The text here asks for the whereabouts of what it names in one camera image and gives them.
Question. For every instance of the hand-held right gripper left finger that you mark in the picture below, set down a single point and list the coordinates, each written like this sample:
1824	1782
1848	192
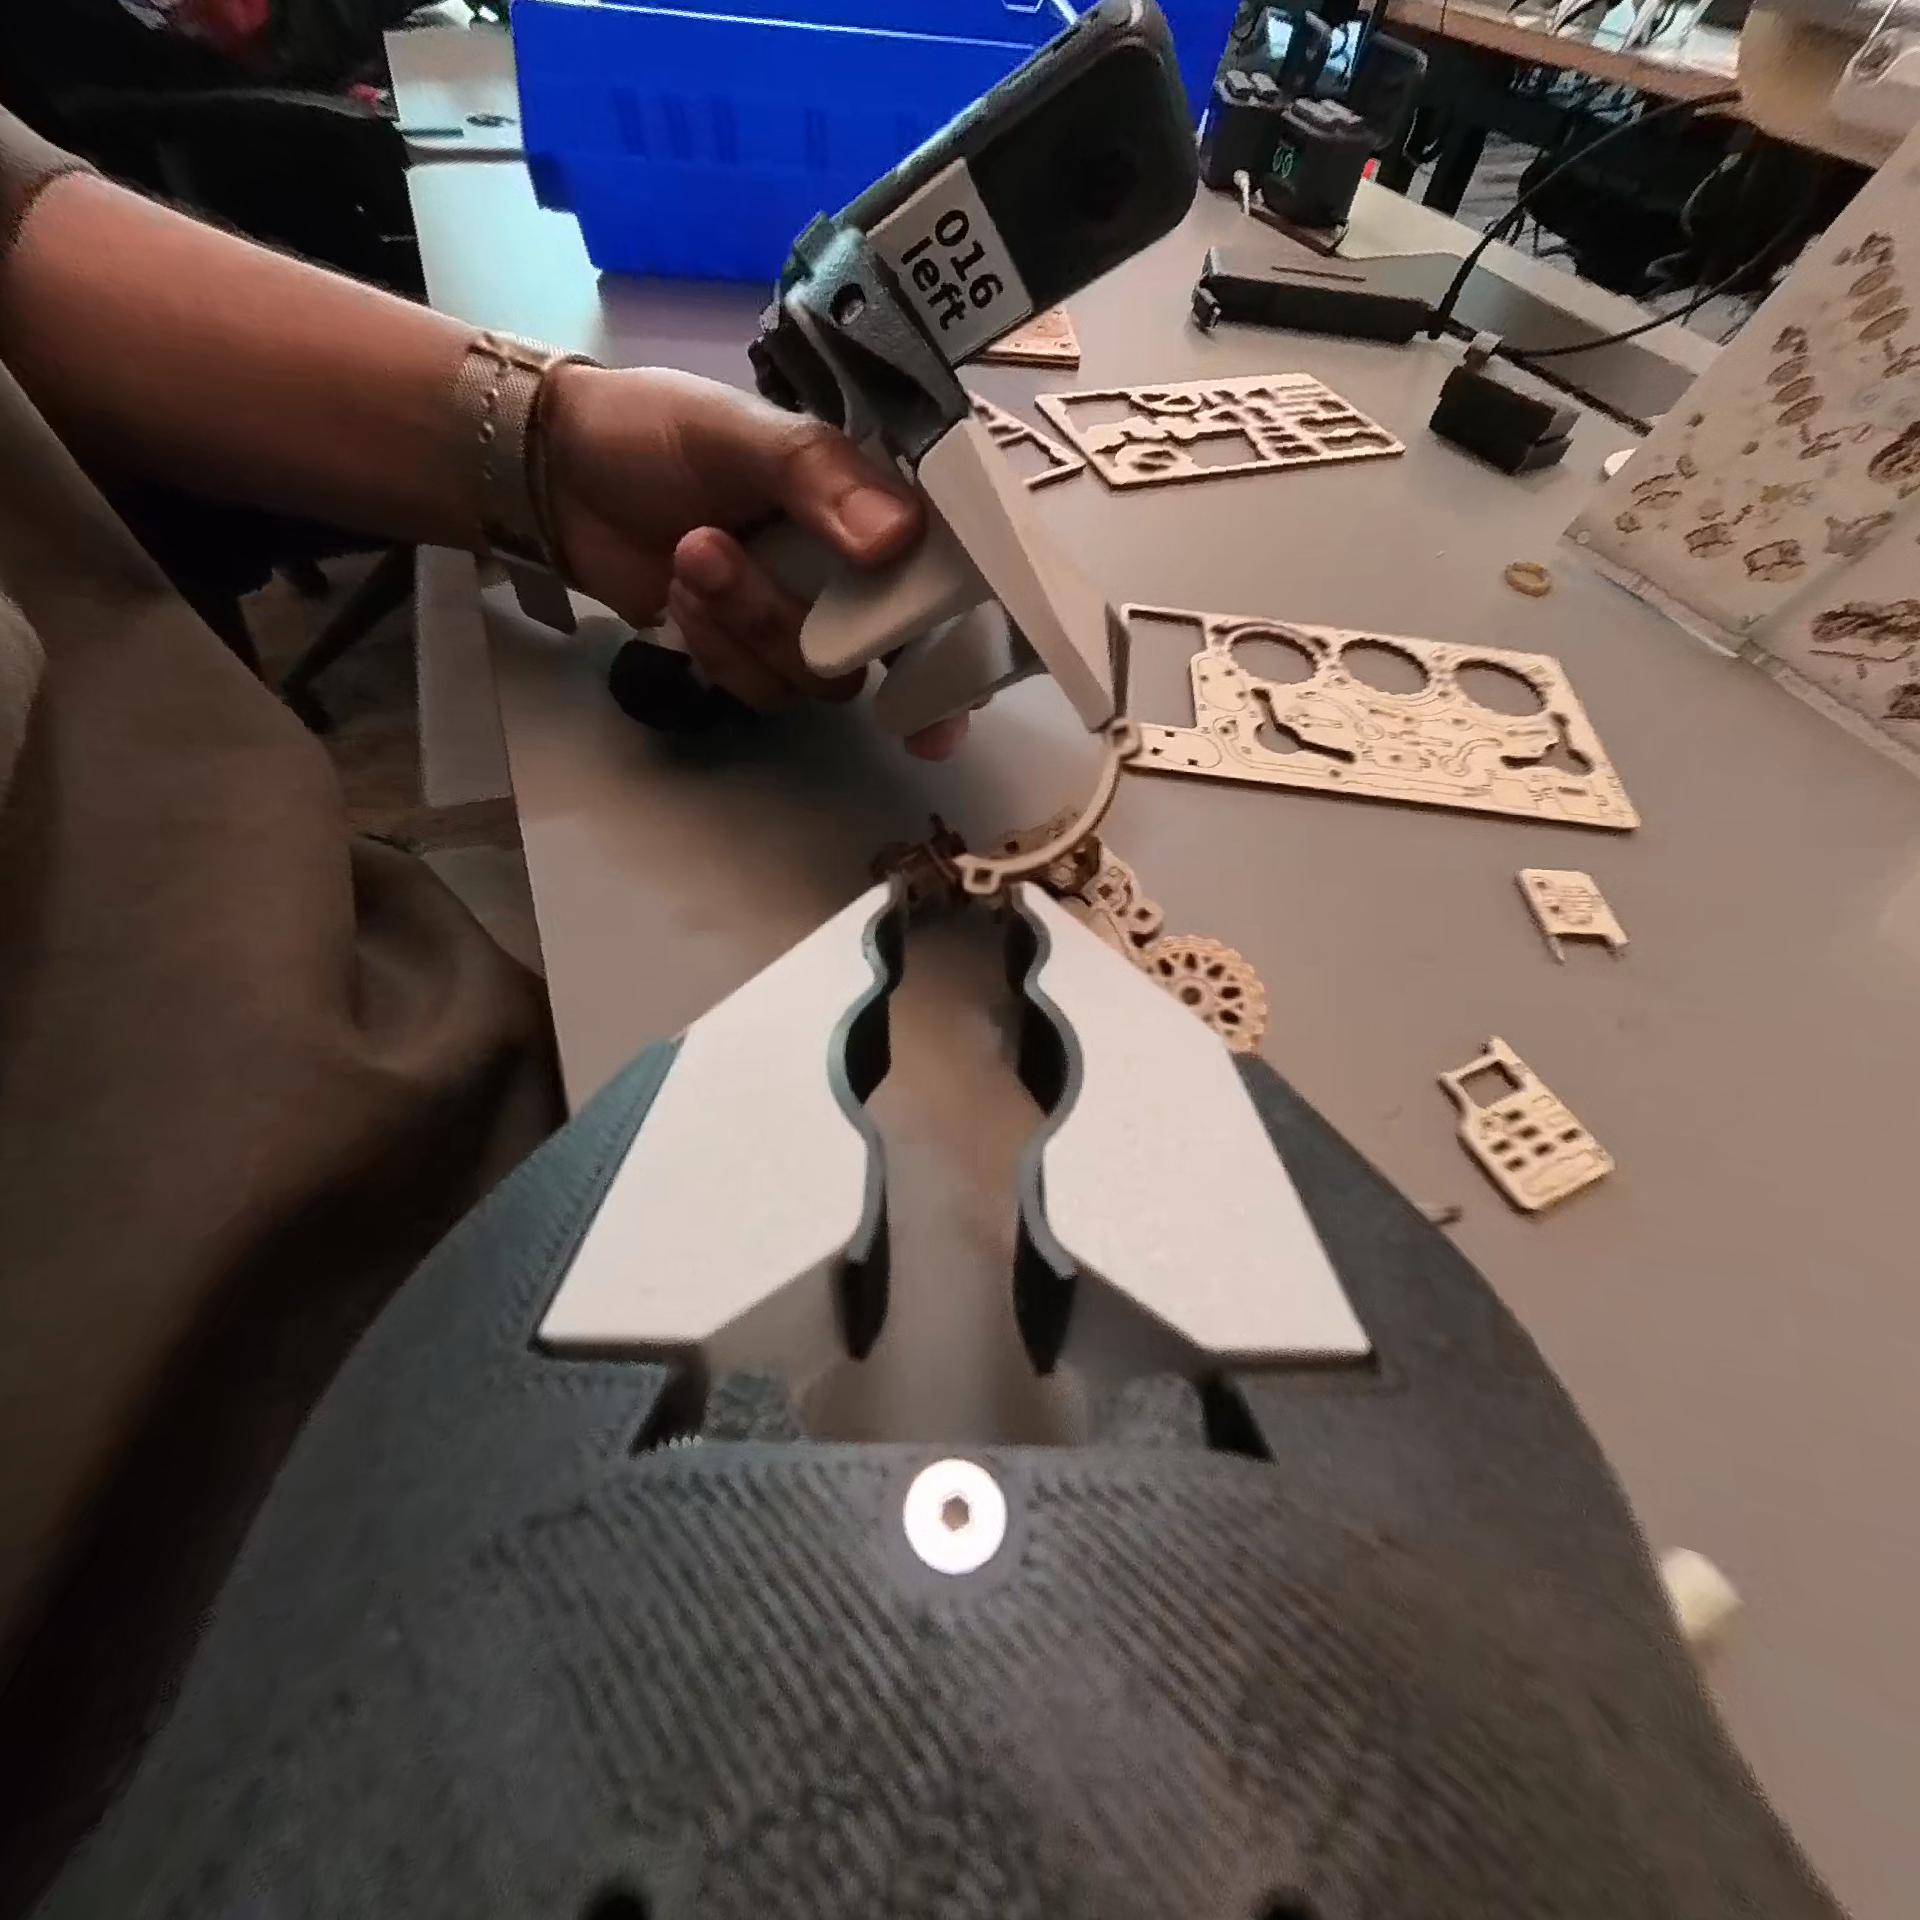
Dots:
703	1185

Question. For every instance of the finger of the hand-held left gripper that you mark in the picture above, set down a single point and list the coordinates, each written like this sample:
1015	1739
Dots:
1019	570
952	676

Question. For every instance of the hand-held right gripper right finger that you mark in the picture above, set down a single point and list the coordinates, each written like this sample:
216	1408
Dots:
1185	1199

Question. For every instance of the curved wooden puzzle piece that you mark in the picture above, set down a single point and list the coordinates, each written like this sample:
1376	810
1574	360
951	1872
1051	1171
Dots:
1083	810

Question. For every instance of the wooden gear model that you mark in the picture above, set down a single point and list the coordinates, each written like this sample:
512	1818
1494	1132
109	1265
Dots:
1198	981

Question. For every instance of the person's left forearm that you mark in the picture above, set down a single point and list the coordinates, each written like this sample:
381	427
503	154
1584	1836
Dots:
224	329

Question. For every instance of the grey desk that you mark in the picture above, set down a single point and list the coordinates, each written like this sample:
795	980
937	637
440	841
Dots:
1500	1349

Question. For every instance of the person's left hand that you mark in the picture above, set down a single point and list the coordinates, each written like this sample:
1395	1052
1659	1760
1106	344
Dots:
660	465

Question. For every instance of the triangular wooden sheet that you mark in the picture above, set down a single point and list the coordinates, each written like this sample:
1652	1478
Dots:
1043	343

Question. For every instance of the black battery charger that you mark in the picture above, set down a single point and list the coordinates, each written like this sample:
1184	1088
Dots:
1306	135

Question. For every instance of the black flat device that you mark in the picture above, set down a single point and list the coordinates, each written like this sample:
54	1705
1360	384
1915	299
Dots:
1320	299

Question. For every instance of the blue plastic crate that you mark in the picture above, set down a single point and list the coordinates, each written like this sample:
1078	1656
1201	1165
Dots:
719	135

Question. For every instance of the phone-shaped wooden piece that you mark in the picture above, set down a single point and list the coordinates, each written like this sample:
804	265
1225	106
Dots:
1522	1132

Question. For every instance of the wooden puzzle sheet small cutouts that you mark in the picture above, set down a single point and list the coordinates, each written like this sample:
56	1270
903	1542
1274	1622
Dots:
1350	435

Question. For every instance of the small square wooden piece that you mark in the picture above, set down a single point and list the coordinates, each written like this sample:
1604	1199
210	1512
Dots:
1567	903

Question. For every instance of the small black box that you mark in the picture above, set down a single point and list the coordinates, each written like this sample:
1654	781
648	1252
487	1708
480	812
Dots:
1500	419

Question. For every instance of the wooden puzzle sheet round holes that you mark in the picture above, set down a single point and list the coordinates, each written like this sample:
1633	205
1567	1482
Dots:
1500	763

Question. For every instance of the person's brown garment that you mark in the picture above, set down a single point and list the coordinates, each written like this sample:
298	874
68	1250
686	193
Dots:
179	1051

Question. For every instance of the brown wooden table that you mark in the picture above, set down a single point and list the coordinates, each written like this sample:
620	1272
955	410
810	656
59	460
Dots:
1574	53

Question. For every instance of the small white peg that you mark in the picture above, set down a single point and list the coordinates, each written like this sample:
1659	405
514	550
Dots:
1698	1602

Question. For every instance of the printed instruction booklet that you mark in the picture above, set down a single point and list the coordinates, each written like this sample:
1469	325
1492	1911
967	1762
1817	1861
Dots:
1801	450

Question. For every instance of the dark chair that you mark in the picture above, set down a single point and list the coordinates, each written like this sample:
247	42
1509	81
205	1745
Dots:
224	90

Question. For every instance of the wooden sheet frame piece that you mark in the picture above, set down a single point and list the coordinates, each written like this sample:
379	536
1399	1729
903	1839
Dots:
1034	450

